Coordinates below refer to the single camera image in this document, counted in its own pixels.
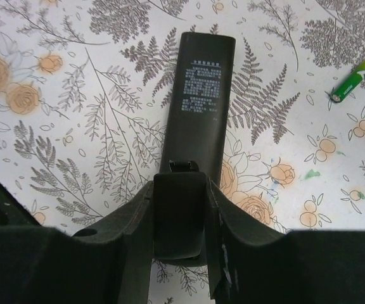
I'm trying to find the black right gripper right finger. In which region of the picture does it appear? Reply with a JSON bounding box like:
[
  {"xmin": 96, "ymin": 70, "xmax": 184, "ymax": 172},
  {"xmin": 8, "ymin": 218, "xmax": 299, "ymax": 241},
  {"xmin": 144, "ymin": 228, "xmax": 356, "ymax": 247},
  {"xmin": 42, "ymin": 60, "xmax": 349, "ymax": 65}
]
[{"xmin": 206, "ymin": 182, "xmax": 365, "ymax": 303}]

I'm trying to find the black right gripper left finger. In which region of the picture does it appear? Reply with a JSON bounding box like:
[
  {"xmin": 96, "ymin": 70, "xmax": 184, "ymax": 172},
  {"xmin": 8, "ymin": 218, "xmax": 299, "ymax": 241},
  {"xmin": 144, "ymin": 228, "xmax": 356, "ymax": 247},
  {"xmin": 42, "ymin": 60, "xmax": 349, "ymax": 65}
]
[{"xmin": 0, "ymin": 183, "xmax": 153, "ymax": 303}]

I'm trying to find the black battery compartment cover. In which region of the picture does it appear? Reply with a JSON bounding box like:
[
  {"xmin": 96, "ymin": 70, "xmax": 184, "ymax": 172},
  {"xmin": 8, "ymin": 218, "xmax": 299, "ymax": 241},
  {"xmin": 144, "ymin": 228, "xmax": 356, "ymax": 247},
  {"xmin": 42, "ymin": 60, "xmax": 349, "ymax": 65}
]
[{"xmin": 152, "ymin": 161, "xmax": 207, "ymax": 267}]

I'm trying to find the black tv remote control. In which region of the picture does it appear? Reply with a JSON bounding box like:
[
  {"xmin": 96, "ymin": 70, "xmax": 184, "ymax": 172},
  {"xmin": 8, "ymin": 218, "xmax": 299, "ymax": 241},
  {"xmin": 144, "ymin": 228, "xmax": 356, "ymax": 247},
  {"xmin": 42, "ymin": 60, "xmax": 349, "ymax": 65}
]
[{"xmin": 160, "ymin": 32, "xmax": 236, "ymax": 184}]

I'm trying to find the floral table mat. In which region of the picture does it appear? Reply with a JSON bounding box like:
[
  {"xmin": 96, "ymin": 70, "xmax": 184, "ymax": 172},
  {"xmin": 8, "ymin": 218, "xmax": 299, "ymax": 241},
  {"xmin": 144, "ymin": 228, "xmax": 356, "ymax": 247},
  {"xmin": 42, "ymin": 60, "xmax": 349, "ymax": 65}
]
[{"xmin": 0, "ymin": 1, "xmax": 365, "ymax": 303}]

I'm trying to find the green AAA battery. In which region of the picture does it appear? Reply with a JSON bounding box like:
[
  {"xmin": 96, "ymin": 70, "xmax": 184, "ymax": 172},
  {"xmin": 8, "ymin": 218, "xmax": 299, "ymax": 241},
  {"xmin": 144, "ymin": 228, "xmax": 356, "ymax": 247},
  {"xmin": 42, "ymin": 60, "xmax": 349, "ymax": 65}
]
[{"xmin": 330, "ymin": 61, "xmax": 365, "ymax": 103}]

